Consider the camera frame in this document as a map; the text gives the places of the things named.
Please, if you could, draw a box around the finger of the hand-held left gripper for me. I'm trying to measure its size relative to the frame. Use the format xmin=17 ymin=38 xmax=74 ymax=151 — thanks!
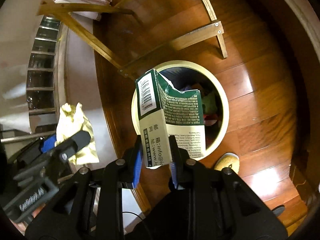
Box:
xmin=14 ymin=131 xmax=91 ymax=183
xmin=15 ymin=134 xmax=58 ymax=165

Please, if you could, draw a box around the yellow paper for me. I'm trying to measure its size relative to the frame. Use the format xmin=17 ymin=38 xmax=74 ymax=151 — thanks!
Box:
xmin=55 ymin=102 xmax=100 ymax=165

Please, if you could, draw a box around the metal window grille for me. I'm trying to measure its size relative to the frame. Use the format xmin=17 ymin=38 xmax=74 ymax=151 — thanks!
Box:
xmin=25 ymin=15 xmax=63 ymax=117

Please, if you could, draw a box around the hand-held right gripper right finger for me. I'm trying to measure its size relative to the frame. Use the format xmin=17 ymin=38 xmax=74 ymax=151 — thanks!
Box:
xmin=168 ymin=134 xmax=287 ymax=240

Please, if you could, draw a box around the green and white carton box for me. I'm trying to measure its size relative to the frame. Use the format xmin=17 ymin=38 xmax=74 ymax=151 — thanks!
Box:
xmin=135 ymin=69 xmax=207 ymax=168

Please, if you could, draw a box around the round cream-rimmed bin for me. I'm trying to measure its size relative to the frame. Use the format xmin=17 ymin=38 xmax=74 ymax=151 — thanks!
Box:
xmin=131 ymin=60 xmax=230 ymax=159

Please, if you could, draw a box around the yellow slipper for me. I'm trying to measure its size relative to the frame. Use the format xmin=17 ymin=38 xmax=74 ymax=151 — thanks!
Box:
xmin=214 ymin=152 xmax=240 ymax=174

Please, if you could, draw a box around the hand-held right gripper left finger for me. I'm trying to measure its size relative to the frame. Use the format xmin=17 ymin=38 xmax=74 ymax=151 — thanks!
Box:
xmin=25 ymin=135 xmax=144 ymax=240

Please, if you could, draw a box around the wooden table leg frame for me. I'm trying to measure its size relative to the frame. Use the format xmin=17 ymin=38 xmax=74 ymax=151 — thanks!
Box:
xmin=37 ymin=0 xmax=228 ymax=80

